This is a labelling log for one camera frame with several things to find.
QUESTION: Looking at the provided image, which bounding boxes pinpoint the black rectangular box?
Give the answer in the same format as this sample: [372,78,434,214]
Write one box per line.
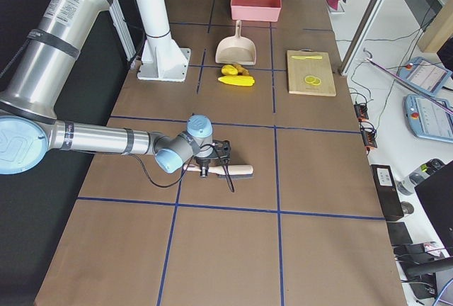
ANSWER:
[370,164,404,222]

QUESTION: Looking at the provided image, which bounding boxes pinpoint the beige hand brush black bristles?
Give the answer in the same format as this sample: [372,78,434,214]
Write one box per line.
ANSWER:
[183,164,254,179]

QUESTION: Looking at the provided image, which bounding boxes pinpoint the upper orange black connector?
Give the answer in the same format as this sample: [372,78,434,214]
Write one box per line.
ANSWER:
[354,103,369,121]

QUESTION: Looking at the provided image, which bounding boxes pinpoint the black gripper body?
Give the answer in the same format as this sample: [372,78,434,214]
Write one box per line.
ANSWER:
[195,140,231,166]

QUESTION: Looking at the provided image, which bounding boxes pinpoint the beige plastic dustpan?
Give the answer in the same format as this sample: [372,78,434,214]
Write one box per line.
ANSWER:
[215,20,257,65]

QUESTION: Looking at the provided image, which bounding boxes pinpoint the yellow toy potato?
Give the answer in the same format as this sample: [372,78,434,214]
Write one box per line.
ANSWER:
[221,64,239,76]

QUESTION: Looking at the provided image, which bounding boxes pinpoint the blue teach pendant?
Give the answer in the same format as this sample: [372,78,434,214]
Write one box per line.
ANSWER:
[404,94,452,143]
[398,57,452,97]

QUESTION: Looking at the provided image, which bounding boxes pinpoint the pink plastic bin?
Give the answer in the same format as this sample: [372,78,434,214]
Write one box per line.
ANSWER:
[230,0,282,23]

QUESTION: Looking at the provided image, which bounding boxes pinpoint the yellow toy corn cob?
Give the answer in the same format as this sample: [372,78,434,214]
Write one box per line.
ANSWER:
[217,75,255,86]

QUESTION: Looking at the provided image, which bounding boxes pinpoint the upper blue teach pendant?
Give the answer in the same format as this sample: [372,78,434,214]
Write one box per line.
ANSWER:
[398,57,452,97]

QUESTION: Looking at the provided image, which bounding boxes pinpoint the aluminium frame post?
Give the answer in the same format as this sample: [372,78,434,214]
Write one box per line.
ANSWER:
[338,0,384,76]

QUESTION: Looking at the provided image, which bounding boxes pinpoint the lower blue teach pendant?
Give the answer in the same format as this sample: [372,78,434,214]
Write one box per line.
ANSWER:
[404,94,452,143]

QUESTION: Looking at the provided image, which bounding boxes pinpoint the clear plastic bottle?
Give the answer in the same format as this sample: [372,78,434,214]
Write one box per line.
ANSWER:
[396,167,435,196]

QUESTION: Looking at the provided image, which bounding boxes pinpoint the bamboo cutting board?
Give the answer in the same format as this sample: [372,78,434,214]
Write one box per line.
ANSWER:
[287,50,336,97]

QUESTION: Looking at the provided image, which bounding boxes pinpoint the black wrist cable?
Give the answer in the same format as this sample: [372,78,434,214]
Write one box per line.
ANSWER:
[123,142,236,193]

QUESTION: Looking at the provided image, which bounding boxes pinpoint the green plastic knife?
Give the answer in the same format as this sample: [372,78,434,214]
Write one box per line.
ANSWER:
[291,55,323,60]

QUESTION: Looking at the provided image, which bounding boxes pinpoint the black laptop corner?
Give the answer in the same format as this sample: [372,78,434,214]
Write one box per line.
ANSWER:
[415,164,452,254]

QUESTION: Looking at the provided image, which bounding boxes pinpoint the orange black connector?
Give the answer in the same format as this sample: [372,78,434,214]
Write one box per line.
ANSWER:
[354,103,369,121]
[360,121,377,152]

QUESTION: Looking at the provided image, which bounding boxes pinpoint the tan toy ginger root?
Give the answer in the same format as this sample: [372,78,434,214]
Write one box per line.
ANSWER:
[232,64,250,76]

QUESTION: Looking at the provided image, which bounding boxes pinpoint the white pedestal column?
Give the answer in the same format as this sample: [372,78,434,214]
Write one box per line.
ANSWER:
[136,0,191,82]

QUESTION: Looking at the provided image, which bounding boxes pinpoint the lower orange black connector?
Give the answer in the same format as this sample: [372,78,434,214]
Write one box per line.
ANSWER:
[360,121,377,152]

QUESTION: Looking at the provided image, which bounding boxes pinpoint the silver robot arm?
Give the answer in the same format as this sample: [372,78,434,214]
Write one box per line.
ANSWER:
[1,0,224,175]

